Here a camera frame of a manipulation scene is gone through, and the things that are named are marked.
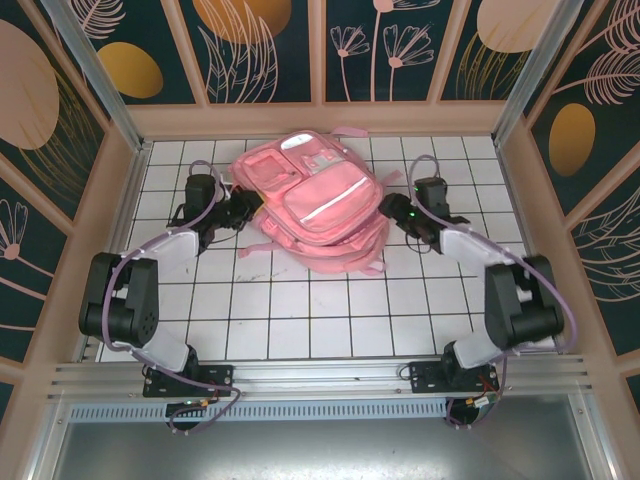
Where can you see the pink student backpack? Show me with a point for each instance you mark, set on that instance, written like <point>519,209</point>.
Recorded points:
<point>320,205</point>

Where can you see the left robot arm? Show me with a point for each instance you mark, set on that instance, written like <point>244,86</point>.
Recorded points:
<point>120,300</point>

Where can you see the aluminium corner post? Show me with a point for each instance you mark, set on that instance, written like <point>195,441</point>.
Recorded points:
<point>100,75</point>
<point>535,65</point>

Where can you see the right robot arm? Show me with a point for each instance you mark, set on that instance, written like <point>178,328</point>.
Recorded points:
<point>520,305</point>

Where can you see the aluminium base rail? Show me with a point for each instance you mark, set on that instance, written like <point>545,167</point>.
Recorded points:
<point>320,375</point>

